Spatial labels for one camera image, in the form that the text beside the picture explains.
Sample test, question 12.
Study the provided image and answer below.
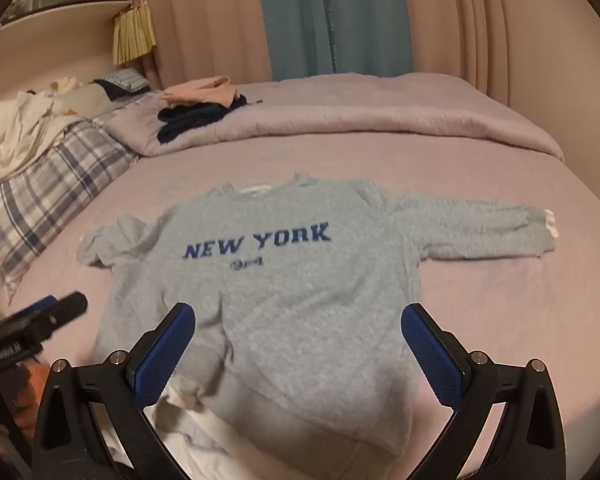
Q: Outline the grey sweatshirt with blue print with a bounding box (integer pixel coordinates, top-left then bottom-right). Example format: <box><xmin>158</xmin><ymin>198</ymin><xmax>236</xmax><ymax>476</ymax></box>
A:
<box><xmin>77</xmin><ymin>172</ymin><xmax>558</xmax><ymax>471</ymax></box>

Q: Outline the peach garment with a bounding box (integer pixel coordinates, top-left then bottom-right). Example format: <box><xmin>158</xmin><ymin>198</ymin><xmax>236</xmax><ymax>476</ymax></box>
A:
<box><xmin>159</xmin><ymin>76</ymin><xmax>238</xmax><ymax>109</ymax></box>

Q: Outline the small striped pillow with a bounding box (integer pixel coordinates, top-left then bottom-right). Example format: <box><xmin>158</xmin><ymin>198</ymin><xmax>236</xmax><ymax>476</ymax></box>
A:
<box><xmin>102</xmin><ymin>70</ymin><xmax>151</xmax><ymax>94</ymax></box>

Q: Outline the blue curtain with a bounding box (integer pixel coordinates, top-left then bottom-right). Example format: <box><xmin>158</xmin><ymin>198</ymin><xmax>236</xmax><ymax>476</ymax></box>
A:
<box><xmin>254</xmin><ymin>0</ymin><xmax>417</xmax><ymax>82</ymax></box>

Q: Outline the plaid pillow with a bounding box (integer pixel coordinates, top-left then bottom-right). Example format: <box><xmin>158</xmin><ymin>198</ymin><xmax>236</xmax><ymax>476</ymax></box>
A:
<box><xmin>0</xmin><ymin>117</ymin><xmax>140</xmax><ymax>303</ymax></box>

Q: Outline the pink bed sheet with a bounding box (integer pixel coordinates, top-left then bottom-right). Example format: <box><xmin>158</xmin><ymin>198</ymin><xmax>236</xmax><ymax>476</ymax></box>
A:
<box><xmin>0</xmin><ymin>152</ymin><xmax>600</xmax><ymax>480</ymax></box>

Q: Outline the yellow pleated cloth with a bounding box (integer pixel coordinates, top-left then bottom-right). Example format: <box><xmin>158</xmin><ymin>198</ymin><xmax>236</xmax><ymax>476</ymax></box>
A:
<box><xmin>112</xmin><ymin>0</ymin><xmax>159</xmax><ymax>66</ymax></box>

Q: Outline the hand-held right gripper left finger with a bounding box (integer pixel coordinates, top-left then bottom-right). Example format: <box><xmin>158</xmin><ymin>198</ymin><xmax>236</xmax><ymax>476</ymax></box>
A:
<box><xmin>32</xmin><ymin>302</ymin><xmax>197</xmax><ymax>480</ymax></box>

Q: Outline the pink comforter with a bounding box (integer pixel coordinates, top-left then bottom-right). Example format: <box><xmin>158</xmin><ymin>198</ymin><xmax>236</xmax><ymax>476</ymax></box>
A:
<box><xmin>105</xmin><ymin>72</ymin><xmax>566</xmax><ymax>163</ymax></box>

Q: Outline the navy garment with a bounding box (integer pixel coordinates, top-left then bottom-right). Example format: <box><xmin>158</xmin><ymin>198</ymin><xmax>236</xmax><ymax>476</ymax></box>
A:
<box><xmin>156</xmin><ymin>94</ymin><xmax>249</xmax><ymax>145</ymax></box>

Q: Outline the white garment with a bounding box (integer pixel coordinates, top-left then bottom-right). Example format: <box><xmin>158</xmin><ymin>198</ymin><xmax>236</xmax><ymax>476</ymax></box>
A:
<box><xmin>100</xmin><ymin>385</ymin><xmax>233</xmax><ymax>480</ymax></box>

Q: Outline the white crumpled cloth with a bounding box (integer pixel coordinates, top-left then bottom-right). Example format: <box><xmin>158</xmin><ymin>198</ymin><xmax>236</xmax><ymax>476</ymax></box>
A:
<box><xmin>0</xmin><ymin>91</ymin><xmax>88</xmax><ymax>183</ymax></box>

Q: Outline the pink curtain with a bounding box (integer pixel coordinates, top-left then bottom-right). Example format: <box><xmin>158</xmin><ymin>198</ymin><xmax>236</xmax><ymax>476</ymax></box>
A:
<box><xmin>137</xmin><ymin>0</ymin><xmax>274</xmax><ymax>88</ymax></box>
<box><xmin>397</xmin><ymin>0</ymin><xmax>531</xmax><ymax>100</ymax></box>

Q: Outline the white shelf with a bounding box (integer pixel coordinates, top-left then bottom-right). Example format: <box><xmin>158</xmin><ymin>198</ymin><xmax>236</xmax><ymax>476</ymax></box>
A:
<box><xmin>0</xmin><ymin>0</ymin><xmax>133</xmax><ymax>38</ymax></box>

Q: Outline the dark navy cloth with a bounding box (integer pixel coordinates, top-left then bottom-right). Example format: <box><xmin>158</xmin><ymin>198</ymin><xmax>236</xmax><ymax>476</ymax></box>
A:
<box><xmin>92</xmin><ymin>79</ymin><xmax>133</xmax><ymax>105</ymax></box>

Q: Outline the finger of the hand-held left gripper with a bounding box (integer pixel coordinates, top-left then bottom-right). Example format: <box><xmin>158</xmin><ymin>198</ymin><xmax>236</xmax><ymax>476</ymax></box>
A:
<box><xmin>10</xmin><ymin>295</ymin><xmax>59</xmax><ymax>322</ymax></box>
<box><xmin>47</xmin><ymin>292</ymin><xmax>89</xmax><ymax>332</ymax></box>

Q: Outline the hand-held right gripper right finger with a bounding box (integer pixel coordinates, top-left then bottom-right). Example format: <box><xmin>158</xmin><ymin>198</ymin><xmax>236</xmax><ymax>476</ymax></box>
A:
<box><xmin>400</xmin><ymin>303</ymin><xmax>563</xmax><ymax>480</ymax></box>

